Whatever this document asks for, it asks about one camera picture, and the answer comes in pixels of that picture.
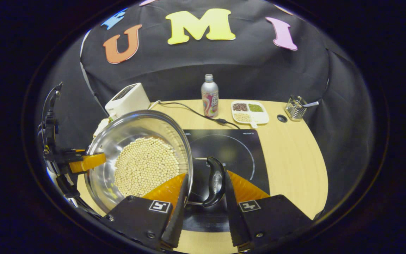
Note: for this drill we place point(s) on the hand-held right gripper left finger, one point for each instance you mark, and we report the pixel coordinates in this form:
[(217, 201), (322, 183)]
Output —
[(180, 218)]

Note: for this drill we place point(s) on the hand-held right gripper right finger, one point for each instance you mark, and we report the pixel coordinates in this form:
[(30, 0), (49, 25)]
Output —
[(234, 218)]

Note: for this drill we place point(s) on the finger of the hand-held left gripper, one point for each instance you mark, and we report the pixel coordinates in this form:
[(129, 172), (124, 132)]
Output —
[(88, 161)]

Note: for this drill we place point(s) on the black induction cooktop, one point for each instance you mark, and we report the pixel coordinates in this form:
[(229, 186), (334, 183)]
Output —
[(238, 148)]

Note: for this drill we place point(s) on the pile of yellow soybeans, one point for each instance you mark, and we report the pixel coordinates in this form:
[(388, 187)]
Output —
[(143, 165)]

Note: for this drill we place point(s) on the white toaster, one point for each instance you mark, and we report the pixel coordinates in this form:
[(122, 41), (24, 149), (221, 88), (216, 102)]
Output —
[(129, 100)]

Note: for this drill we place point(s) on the white divided bean dish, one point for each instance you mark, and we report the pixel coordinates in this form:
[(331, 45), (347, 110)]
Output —
[(261, 117)]

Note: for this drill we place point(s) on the printed aluminium drink bottle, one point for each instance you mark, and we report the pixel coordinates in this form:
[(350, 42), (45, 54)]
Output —
[(209, 98)]

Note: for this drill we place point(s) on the metal spoon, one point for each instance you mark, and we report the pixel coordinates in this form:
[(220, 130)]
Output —
[(311, 104)]

